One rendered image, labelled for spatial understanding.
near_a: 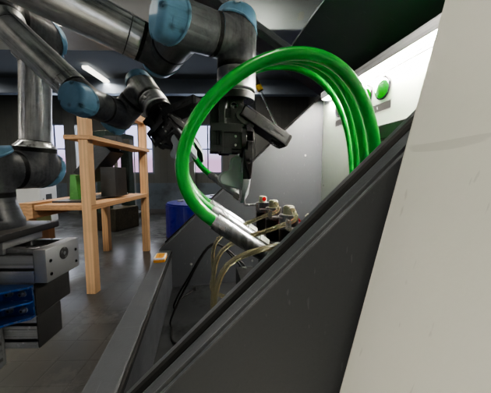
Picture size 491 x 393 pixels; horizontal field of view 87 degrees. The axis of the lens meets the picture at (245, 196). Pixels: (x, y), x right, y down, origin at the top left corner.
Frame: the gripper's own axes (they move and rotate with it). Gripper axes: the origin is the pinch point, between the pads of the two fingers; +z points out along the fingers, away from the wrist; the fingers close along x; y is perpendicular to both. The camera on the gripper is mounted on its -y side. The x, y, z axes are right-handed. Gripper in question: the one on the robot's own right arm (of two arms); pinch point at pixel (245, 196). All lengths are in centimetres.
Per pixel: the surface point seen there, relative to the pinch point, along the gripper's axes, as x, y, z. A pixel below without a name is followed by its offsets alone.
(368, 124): 24.5, -9.7, -10.4
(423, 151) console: 37.2, -5.0, -6.2
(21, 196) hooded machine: -591, 398, 54
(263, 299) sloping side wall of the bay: 35.1, 4.8, 3.9
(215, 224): 25.0, 7.5, 0.7
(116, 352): 16.2, 20.2, 19.6
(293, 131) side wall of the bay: -30.9, -21.0, -18.6
